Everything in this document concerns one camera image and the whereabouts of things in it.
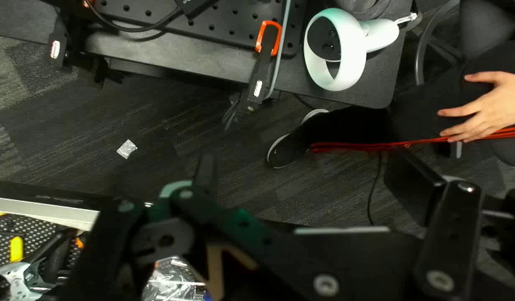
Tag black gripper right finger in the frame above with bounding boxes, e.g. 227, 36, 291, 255
411, 178, 487, 301

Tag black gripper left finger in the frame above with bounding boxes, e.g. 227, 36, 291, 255
59, 198, 150, 301

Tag steel tool drawer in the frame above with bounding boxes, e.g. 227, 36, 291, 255
0, 177, 104, 301

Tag person's bare hand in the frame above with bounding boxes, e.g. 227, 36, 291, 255
436, 70, 515, 145

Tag clear plastic bag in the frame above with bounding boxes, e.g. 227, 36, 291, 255
140, 254, 209, 301

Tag silver spring clamp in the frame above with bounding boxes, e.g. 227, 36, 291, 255
0, 260, 54, 301

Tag small paper scrap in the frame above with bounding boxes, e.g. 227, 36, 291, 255
115, 138, 139, 160

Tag green black bar clamp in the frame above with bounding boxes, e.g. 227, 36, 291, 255
156, 178, 426, 301

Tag black shoe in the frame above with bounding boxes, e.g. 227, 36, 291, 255
264, 106, 381, 170

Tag black clamp with white label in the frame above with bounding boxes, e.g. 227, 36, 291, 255
45, 14, 72, 71

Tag white VR controller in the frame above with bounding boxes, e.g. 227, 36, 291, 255
303, 4, 421, 93

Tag orange black bar clamp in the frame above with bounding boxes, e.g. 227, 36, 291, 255
221, 18, 286, 131

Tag black pegboard table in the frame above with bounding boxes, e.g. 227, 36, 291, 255
42, 0, 421, 110

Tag yellow handled pliers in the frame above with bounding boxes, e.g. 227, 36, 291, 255
8, 235, 27, 264

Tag thin black floor cable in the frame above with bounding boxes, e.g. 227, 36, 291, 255
365, 148, 385, 227

